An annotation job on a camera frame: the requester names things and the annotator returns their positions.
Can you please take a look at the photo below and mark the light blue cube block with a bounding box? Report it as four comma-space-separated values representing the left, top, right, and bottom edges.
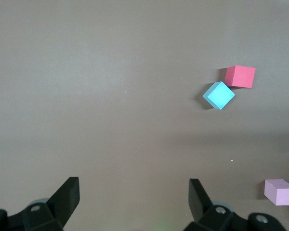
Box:
202, 81, 236, 111

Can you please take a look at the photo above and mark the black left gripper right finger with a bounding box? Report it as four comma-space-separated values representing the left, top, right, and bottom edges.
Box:
183, 178, 286, 231

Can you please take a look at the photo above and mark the pink cube block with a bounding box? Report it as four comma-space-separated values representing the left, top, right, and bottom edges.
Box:
264, 179, 289, 206

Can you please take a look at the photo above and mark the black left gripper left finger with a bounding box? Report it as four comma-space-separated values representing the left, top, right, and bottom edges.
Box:
0, 177, 80, 231

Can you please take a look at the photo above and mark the brown table cover sheet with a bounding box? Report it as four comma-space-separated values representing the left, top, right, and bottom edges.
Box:
0, 0, 289, 231

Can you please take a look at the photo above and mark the red cube block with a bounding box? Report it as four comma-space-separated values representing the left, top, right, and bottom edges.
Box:
225, 65, 256, 89

